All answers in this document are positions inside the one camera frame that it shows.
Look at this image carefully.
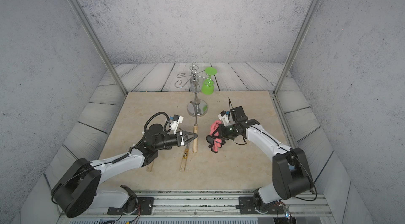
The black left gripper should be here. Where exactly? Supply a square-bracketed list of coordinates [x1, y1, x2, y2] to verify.
[153, 132, 197, 152]

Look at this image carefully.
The small sickle wooden handle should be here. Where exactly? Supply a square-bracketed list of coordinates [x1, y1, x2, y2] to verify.
[147, 161, 154, 172]
[192, 97, 199, 153]
[179, 144, 189, 172]

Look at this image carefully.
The pink fluffy rag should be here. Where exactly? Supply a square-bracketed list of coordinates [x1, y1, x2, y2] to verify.
[209, 120, 225, 153]

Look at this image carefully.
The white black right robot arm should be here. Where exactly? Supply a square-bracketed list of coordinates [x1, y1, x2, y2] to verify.
[206, 119, 317, 205]

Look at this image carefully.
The chrome glass holder stand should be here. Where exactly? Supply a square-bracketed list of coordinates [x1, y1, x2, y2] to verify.
[175, 63, 208, 117]

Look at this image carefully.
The green plastic goblet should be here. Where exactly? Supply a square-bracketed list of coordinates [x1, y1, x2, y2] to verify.
[201, 67, 217, 95]

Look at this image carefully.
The clear wine glass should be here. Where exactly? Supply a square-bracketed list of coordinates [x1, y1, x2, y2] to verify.
[189, 76, 201, 94]

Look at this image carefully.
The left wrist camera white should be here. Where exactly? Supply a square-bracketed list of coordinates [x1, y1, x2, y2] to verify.
[169, 114, 184, 134]

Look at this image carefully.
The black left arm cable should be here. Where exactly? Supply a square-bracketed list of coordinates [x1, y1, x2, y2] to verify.
[142, 111, 171, 136]

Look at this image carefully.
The aluminium mounting rail base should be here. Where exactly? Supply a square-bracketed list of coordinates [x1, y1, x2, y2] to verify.
[56, 190, 336, 224]

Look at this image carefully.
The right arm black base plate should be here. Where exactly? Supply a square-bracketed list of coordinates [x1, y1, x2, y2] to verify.
[235, 196, 284, 215]

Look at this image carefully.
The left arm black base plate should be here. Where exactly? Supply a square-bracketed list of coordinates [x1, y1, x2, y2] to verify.
[107, 197, 155, 216]

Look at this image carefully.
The right aluminium frame post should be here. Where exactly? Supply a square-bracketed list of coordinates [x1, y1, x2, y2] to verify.
[273, 0, 331, 95]

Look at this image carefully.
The aluminium frame post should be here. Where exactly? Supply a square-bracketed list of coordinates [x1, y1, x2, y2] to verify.
[67, 0, 129, 96]
[273, 0, 331, 95]

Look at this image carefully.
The left aluminium frame post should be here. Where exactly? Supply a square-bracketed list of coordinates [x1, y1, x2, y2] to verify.
[67, 0, 129, 96]

